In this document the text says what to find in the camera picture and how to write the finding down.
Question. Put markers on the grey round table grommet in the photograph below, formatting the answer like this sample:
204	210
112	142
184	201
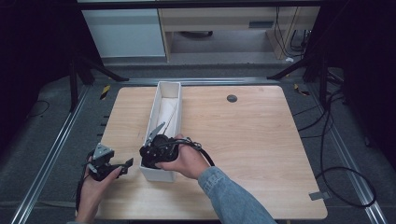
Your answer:
232	98

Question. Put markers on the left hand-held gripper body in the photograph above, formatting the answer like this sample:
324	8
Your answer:
99	163

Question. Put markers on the silver floor rail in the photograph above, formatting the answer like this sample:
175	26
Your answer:
351	174
46	168

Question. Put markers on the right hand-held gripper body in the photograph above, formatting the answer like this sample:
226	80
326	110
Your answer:
158	151

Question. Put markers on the person's left hand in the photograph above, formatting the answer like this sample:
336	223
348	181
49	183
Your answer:
90	199

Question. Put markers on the white cloth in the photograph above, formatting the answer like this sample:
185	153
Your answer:
166	112

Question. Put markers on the yellow black tape strip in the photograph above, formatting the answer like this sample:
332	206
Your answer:
300	90
105	92

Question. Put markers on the grey tape piece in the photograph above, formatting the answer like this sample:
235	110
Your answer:
319	195

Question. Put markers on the person's right hand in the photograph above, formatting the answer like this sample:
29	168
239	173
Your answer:
190	161

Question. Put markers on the black metal stand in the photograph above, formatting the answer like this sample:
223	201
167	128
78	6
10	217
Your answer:
323	84
73	87

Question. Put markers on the white cabinet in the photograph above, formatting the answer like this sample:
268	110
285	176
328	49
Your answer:
124	34

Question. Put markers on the long white storage box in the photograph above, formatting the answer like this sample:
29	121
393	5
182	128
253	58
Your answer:
158	175

